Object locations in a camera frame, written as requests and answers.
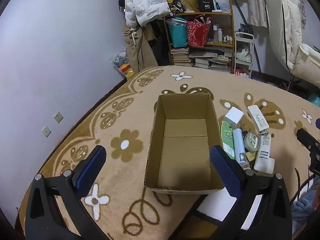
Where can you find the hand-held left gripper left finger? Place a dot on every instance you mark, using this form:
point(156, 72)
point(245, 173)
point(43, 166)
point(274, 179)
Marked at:
point(92, 171)

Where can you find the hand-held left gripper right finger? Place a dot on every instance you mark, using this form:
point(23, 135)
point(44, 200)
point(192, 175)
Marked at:
point(226, 173)

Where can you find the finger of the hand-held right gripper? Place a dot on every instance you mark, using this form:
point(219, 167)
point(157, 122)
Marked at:
point(307, 138)
point(318, 123)

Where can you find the small brown card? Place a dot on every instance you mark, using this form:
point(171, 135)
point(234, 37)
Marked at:
point(250, 156)

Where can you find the light blue power bank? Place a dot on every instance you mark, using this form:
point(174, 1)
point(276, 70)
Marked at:
point(239, 146)

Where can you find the green and white packet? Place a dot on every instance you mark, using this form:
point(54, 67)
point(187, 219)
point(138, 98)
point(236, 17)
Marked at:
point(227, 140)

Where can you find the round cartoon earphone case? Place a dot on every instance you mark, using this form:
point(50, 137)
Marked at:
point(252, 142)

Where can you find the white lotion tube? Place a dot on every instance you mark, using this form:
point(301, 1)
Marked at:
point(263, 155)

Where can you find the brown cardboard box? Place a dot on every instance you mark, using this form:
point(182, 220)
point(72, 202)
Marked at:
point(183, 155)

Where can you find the long white dotted case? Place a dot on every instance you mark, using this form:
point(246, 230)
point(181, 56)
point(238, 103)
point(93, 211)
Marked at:
point(258, 117)

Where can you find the white charger block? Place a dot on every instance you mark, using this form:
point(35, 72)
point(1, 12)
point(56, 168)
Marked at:
point(233, 116)

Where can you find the teal round object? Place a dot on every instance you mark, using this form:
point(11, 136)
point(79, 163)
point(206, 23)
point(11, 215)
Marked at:
point(314, 100)

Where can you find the white plush item black trim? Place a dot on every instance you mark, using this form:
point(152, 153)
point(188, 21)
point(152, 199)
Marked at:
point(220, 211)

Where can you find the light blue fleece clothing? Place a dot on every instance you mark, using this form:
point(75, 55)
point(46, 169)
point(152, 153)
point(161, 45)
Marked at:
point(303, 211)

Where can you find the white padded duvet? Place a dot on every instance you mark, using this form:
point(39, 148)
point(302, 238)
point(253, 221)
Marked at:
point(295, 30)

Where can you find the white trolley cart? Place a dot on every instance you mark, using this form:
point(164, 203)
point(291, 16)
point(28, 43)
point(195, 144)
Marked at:
point(243, 52)

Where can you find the clear bag of toys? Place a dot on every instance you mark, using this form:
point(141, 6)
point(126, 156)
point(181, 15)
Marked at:
point(121, 62)

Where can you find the stack of brown books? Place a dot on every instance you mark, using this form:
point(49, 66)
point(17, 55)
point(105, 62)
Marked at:
point(180, 57)

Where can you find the row of cosmetic bottles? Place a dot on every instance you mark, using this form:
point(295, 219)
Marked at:
point(222, 35)

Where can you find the beige trousers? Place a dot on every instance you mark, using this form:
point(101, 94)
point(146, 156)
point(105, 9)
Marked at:
point(136, 47)

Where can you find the beige patterned hanging garment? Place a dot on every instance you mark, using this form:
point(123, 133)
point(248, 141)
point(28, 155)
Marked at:
point(256, 2)

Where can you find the wooden shelf unit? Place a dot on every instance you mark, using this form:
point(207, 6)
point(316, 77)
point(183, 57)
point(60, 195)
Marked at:
point(228, 17)

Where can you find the red patterned gift bag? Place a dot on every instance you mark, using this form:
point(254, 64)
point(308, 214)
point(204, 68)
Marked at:
point(198, 33)

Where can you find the teal bag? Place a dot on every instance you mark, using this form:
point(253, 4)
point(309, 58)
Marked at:
point(178, 33)

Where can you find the black box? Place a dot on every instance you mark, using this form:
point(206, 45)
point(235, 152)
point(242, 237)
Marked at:
point(206, 4)

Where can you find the white puffer jacket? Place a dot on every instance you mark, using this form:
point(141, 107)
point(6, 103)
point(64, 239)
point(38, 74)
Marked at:
point(142, 2)

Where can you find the blond wig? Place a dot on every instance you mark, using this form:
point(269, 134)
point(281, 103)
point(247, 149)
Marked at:
point(188, 1)

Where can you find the white wall socket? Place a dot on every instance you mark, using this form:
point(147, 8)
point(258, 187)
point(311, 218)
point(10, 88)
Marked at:
point(58, 117)
point(46, 131)

